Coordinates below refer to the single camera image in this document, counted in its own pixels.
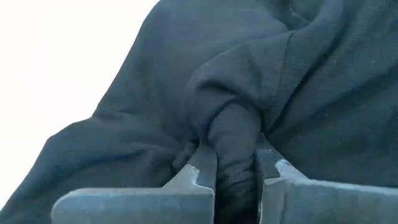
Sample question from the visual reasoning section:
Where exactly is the black garment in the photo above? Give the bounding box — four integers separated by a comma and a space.
0, 0, 398, 224

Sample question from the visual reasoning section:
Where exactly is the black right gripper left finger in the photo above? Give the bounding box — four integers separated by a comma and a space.
50, 144, 218, 224

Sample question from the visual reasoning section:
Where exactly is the white plastic bin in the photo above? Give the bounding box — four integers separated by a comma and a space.
0, 0, 161, 209

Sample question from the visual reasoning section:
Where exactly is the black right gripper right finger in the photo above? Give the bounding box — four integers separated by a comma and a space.
254, 135, 398, 224

